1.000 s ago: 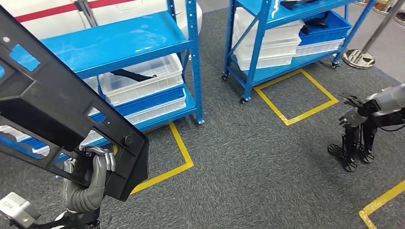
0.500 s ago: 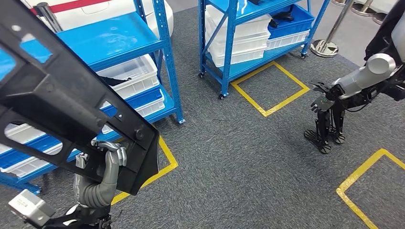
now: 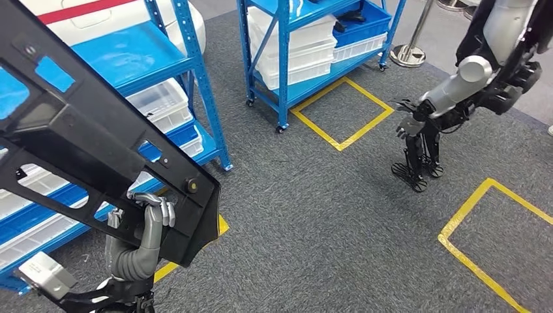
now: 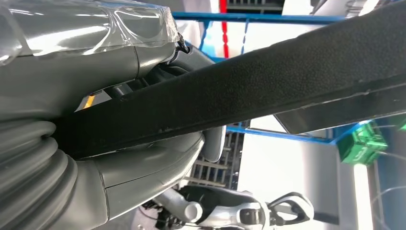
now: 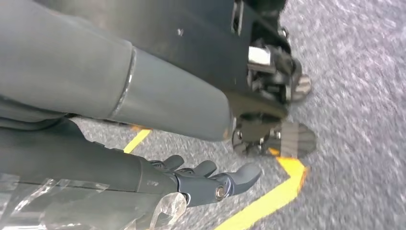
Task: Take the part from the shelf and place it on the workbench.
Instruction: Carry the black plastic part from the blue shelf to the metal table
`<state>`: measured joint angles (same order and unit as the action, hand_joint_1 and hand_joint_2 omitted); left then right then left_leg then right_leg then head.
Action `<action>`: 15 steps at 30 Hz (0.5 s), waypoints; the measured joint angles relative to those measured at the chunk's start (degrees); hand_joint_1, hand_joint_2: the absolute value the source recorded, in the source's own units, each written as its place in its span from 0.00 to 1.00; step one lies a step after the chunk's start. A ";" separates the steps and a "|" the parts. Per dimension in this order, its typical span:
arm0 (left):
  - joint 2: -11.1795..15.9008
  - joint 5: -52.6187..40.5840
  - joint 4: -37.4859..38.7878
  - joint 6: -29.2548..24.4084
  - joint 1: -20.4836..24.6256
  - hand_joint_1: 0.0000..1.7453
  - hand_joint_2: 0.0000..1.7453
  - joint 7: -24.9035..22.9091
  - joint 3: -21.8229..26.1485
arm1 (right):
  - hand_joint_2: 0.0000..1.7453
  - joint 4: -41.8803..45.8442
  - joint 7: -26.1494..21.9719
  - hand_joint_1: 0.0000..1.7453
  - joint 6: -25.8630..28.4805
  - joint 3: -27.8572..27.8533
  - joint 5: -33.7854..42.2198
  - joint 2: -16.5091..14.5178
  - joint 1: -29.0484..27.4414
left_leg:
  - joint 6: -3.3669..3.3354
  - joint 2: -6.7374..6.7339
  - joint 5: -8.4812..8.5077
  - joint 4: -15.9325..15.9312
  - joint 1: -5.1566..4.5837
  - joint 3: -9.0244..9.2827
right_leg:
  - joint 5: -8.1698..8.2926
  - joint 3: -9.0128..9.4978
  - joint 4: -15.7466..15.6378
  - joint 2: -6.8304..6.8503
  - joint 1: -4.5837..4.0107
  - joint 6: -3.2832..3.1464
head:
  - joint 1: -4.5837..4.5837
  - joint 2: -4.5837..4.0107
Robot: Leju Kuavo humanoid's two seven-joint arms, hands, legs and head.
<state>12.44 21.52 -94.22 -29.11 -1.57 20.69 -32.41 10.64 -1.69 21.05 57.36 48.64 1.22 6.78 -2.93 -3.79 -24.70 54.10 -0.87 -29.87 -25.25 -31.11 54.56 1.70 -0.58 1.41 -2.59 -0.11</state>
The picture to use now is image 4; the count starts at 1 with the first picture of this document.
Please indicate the green plastic crate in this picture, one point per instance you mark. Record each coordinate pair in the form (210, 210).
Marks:
(361, 146)

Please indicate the silver and black humanoid robot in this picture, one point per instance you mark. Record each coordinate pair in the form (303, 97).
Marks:
(228, 216)

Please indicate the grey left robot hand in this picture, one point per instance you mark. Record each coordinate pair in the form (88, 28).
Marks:
(79, 79)

